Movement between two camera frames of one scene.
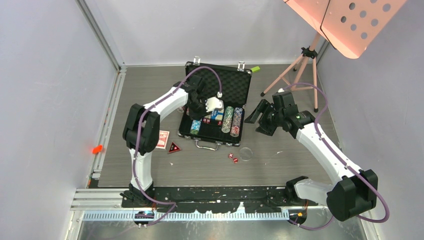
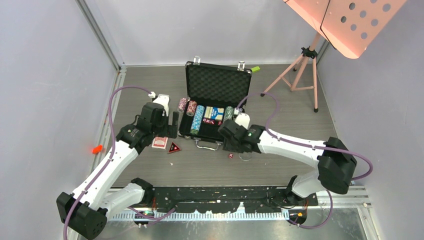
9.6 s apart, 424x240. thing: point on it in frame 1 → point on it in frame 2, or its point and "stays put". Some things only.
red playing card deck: (163, 139) stays put
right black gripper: (264, 107) → (228, 146)
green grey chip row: (226, 123) stays put
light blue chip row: (195, 127) stays put
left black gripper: (196, 116) → (169, 131)
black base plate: (214, 199) stays put
